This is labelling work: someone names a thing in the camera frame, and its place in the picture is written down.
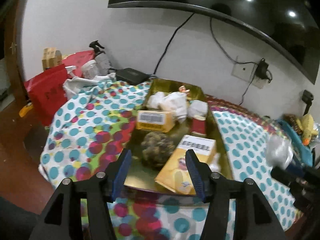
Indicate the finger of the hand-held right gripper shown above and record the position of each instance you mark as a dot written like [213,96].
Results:
[282,175]

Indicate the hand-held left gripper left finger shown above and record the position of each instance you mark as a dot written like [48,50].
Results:
[122,172]

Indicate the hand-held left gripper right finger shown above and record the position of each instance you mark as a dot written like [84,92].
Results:
[193,172]

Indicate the large yellow box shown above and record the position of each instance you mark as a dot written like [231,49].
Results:
[175,170]

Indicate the white plastic bag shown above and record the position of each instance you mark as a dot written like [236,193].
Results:
[277,150]

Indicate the dark textured ball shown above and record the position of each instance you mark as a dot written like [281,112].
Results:
[157,150]

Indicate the small red box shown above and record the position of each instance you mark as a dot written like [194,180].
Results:
[198,126]

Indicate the small yellow box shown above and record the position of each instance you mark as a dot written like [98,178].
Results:
[155,121]

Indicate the white paper ball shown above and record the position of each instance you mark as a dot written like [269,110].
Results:
[175,105]
[198,108]
[156,99]

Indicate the gold rectangular tray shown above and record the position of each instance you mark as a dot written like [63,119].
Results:
[163,86]

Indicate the blue bin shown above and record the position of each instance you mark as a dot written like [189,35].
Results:
[297,142]

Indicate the polka dot tablecloth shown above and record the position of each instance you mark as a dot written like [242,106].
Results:
[250,140]

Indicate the yellow duck toy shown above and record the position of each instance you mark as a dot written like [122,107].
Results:
[308,127]

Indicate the brown toy figurine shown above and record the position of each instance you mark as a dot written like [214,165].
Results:
[183,89]

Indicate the black router box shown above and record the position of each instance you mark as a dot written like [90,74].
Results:
[131,75]

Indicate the white cloth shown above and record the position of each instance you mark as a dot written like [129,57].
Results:
[77,83]

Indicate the clear plastic jar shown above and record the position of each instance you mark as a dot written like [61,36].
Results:
[90,70]

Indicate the red gift bag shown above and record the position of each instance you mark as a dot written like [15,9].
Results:
[45,95]

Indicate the black power adapter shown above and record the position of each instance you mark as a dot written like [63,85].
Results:
[263,67]

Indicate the yellow floor object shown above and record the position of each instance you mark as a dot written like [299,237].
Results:
[26,111]

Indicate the clear spray bottle black trigger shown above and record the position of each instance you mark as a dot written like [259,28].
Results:
[101,60]

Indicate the white spray nozzle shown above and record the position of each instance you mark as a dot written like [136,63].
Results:
[71,69]

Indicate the red flat packet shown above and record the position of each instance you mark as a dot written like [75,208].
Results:
[77,60]

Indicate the cardboard box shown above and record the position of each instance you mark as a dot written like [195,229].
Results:
[51,58]

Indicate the wooden door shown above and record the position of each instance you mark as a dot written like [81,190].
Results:
[11,55]

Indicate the black television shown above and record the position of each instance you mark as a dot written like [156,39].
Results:
[250,10]

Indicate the black wall bracket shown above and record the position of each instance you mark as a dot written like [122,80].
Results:
[307,96]

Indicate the white wall socket plate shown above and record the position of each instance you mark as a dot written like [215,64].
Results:
[242,73]

